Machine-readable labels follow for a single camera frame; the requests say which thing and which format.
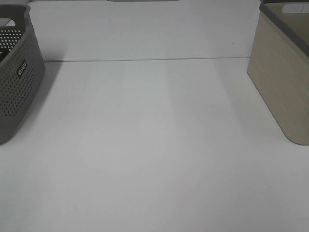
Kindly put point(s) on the beige basket with grey rim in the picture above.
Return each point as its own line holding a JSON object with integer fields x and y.
{"x": 279, "y": 64}

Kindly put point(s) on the grey perforated plastic basket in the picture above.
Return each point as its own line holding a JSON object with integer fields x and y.
{"x": 21, "y": 68}

